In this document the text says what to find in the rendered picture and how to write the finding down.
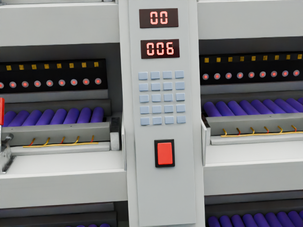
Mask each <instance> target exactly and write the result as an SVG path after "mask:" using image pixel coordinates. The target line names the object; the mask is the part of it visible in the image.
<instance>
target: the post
mask: <svg viewBox="0 0 303 227"><path fill-rule="evenodd" d="M118 7H119V34H120V52H121V70H122V89H123V107H124V133H125V152H126V170H127V189H128V207H129V227H139V218H138V190H137V171H136V152H135V133H134V114H133V87H132V68H131V49H130V29H129V2H128V0H118ZM188 31H189V55H190V79H191V102H192V127H193V161H194V185H195V209H196V223H191V224H178V225H165V226H151V227H205V210H204V185H203V160H202V124H201V99H200V74H199V49H198V24H197V0H188Z"/></svg>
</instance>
